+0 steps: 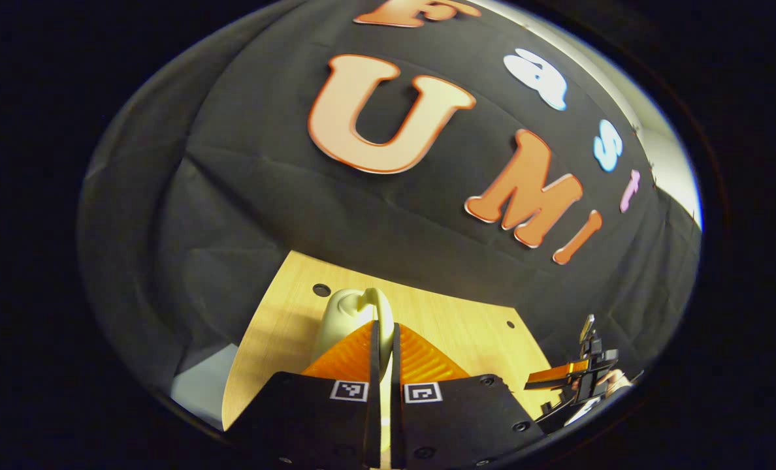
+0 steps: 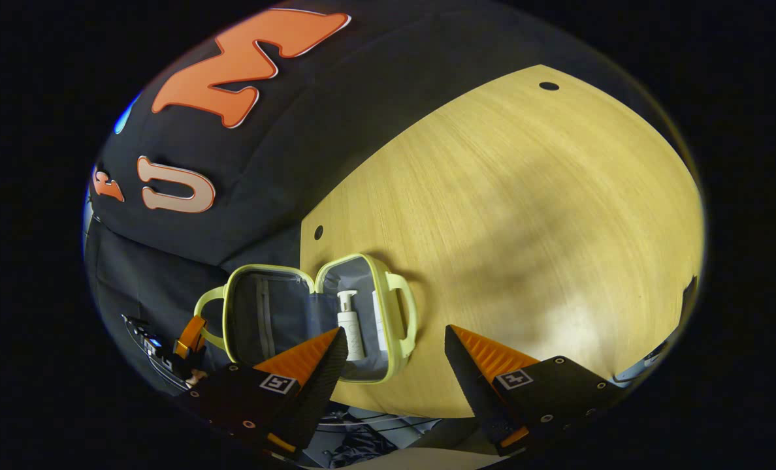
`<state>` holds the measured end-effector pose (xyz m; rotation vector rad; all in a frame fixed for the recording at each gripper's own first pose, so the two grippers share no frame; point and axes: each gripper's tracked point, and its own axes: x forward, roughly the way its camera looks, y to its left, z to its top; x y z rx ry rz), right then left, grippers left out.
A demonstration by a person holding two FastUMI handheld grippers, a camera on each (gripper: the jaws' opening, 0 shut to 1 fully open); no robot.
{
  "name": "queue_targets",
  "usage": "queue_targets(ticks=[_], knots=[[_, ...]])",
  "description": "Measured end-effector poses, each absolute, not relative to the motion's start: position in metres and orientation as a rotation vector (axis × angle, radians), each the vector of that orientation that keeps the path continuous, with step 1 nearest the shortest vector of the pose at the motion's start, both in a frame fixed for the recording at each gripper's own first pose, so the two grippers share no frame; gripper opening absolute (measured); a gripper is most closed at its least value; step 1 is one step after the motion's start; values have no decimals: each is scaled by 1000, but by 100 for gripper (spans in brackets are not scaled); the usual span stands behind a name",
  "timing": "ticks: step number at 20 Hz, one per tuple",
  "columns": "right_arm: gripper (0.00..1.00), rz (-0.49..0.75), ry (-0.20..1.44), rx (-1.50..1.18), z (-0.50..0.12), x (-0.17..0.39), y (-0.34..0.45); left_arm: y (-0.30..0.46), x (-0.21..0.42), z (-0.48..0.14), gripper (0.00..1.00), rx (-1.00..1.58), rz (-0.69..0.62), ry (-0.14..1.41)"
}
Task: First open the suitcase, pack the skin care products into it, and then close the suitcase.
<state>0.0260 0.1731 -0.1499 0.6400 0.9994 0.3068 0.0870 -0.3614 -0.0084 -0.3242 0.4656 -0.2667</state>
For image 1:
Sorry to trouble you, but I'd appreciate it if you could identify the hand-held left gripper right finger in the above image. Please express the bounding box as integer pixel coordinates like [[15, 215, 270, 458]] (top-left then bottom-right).
[[391, 323, 549, 470]]

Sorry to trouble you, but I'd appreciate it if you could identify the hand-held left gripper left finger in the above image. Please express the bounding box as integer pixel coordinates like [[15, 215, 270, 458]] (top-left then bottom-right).
[[228, 320, 382, 470]]

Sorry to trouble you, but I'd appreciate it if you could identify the black backdrop cloth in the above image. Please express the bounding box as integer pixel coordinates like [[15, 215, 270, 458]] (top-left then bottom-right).
[[78, 0, 702, 418]]

